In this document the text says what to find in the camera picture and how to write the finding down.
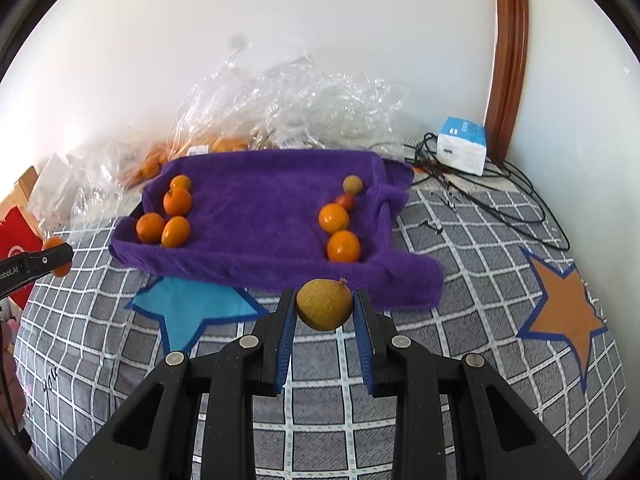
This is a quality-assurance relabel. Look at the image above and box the large clear plastic bag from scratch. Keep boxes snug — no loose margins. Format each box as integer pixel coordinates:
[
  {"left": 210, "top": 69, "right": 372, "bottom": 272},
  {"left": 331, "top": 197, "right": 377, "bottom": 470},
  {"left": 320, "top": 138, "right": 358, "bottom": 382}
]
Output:
[{"left": 170, "top": 35, "right": 407, "bottom": 162}]

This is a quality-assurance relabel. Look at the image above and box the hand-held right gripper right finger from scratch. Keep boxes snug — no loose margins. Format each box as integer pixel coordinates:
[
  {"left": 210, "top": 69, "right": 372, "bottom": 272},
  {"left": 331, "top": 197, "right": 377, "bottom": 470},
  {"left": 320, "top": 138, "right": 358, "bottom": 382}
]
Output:
[{"left": 352, "top": 287, "right": 586, "bottom": 480}]

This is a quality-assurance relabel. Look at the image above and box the crumpled clear plastic bag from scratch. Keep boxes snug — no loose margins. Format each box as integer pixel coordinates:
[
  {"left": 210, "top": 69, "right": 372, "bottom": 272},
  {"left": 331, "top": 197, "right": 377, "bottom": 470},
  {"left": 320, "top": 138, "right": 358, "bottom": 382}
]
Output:
[{"left": 67, "top": 142, "right": 171, "bottom": 222}]

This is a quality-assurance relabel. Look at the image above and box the large orange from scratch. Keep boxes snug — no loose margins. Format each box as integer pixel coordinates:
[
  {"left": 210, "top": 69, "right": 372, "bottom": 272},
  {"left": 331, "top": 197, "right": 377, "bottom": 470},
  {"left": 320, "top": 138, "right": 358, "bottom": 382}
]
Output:
[{"left": 163, "top": 187, "right": 194, "bottom": 217}]

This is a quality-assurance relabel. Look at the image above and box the black cable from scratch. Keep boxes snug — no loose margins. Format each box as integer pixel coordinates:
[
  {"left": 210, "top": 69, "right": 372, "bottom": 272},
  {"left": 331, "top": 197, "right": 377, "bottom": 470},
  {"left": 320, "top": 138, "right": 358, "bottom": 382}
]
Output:
[{"left": 404, "top": 132, "right": 572, "bottom": 252}]

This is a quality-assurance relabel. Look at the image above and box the brown wooden door frame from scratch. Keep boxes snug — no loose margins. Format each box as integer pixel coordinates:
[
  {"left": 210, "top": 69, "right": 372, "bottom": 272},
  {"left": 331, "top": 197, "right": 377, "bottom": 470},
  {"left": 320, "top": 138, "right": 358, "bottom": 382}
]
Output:
[{"left": 484, "top": 0, "right": 531, "bottom": 164}]

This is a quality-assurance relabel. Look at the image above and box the blue and white carton box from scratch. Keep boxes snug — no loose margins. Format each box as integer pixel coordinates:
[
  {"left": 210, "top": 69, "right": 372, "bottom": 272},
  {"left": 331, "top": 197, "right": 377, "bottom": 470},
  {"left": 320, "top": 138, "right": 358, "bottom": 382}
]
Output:
[{"left": 436, "top": 116, "right": 489, "bottom": 177}]

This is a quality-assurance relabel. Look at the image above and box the cardboard box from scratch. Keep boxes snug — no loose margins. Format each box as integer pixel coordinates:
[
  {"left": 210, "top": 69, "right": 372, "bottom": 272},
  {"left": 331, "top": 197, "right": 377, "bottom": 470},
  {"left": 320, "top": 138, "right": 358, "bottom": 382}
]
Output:
[{"left": 12, "top": 165, "right": 42, "bottom": 202}]

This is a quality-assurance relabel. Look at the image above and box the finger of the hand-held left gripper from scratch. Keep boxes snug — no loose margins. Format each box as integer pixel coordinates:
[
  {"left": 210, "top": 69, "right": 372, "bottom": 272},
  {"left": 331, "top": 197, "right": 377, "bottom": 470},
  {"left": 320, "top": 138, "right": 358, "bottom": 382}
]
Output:
[{"left": 25, "top": 243, "right": 74, "bottom": 277}]

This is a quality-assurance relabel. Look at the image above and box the red bag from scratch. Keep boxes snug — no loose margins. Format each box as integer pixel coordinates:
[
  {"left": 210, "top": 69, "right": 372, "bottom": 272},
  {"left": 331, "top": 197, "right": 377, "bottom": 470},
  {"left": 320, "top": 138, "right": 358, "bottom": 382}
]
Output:
[{"left": 0, "top": 205, "right": 47, "bottom": 311}]

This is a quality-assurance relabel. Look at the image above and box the white plastic bag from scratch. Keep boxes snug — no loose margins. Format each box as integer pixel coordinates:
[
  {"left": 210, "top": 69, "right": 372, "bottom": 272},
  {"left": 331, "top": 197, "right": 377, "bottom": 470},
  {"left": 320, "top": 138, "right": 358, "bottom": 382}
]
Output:
[{"left": 27, "top": 152, "right": 82, "bottom": 227}]

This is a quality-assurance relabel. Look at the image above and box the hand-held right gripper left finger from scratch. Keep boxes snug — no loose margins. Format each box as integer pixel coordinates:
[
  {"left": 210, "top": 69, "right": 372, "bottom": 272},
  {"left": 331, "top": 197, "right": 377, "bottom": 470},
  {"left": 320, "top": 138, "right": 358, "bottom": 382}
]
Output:
[{"left": 62, "top": 287, "right": 298, "bottom": 480}]

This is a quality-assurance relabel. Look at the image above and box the grey checked bedsheet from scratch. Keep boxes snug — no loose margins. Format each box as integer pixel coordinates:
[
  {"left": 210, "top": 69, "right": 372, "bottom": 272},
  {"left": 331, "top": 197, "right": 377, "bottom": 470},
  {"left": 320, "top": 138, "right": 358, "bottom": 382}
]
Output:
[{"left": 15, "top": 160, "right": 632, "bottom": 480}]

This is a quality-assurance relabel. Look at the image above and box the purple towel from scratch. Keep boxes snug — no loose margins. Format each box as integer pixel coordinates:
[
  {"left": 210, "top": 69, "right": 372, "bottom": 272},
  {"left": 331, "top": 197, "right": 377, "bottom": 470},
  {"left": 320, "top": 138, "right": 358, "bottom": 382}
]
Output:
[{"left": 109, "top": 149, "right": 446, "bottom": 311}]

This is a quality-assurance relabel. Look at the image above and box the pile of bagged oranges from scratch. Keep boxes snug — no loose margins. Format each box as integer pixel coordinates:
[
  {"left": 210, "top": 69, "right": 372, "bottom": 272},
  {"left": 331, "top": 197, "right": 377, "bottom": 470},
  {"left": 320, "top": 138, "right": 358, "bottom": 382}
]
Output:
[{"left": 119, "top": 132, "right": 251, "bottom": 187}]

